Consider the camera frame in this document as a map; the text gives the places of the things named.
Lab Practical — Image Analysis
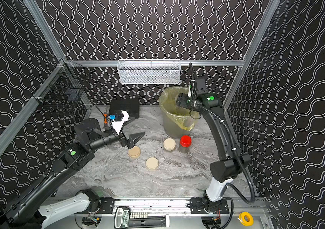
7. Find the tan jar lid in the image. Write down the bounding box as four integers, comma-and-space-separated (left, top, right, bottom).
128, 146, 141, 159

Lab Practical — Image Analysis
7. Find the cream jar lid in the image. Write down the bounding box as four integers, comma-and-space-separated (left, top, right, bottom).
145, 157, 159, 170

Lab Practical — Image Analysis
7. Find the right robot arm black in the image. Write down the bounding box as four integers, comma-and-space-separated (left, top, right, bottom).
176, 77, 255, 212

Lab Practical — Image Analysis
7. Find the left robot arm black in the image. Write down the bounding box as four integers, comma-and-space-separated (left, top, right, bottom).
0, 118, 145, 229

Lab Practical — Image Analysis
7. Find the trash bin with yellow bag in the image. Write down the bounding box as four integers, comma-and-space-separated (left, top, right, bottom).
158, 86, 200, 139

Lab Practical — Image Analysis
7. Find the black plastic tool case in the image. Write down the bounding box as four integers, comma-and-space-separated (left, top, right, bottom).
109, 98, 140, 119

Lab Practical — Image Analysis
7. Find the jar with cream lid back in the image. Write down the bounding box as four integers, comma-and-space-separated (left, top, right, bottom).
163, 138, 176, 151

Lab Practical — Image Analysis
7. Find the jar with red lid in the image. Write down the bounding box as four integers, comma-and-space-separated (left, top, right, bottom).
178, 135, 192, 154

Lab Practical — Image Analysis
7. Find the yellow tape roll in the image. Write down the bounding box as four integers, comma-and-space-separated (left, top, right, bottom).
237, 211, 254, 227

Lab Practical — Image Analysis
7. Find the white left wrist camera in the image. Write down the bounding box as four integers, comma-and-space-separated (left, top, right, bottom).
109, 110, 129, 135

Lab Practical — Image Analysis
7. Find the orange handled wrench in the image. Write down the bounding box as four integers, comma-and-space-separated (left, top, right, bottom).
103, 112, 111, 130

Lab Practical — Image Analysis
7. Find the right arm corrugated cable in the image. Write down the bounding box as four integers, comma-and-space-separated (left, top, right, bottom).
188, 62, 257, 205

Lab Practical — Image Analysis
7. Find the white wire mesh basket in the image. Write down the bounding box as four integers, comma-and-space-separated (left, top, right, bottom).
117, 59, 181, 85

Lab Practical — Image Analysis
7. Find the black wire basket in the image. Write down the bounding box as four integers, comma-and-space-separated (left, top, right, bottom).
36, 61, 91, 116

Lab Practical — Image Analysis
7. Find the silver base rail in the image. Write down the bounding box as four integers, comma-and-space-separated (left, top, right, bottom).
36, 197, 266, 216

